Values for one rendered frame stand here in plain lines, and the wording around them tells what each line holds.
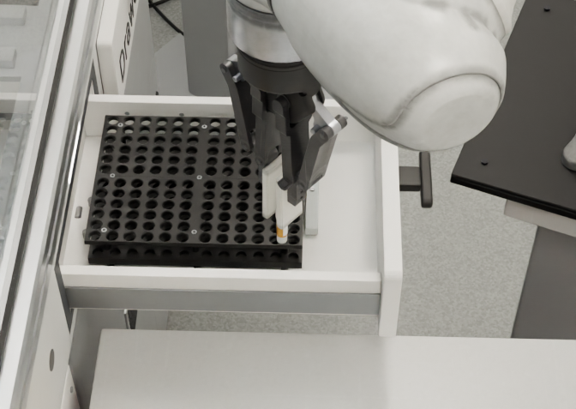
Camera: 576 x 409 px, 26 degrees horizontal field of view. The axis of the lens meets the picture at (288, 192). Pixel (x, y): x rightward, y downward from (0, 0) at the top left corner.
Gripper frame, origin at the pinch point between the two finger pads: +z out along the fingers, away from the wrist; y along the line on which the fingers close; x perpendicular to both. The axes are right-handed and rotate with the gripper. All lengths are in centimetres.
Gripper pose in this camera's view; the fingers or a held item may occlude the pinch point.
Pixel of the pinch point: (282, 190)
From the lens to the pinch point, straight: 117.5
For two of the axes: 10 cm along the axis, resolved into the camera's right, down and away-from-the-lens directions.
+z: 0.0, 6.4, 7.7
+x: -6.8, 5.6, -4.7
